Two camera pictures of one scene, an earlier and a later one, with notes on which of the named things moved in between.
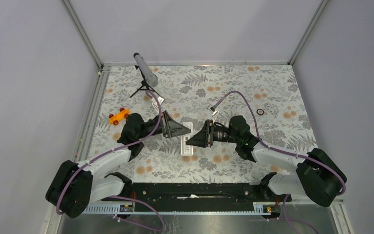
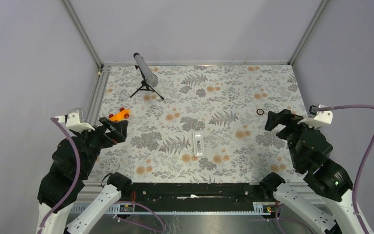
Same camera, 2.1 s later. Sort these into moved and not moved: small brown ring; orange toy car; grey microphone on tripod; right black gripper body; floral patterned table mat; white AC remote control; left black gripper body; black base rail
Moved: left black gripper body; white AC remote control; right black gripper body
Not moved: orange toy car; small brown ring; black base rail; floral patterned table mat; grey microphone on tripod
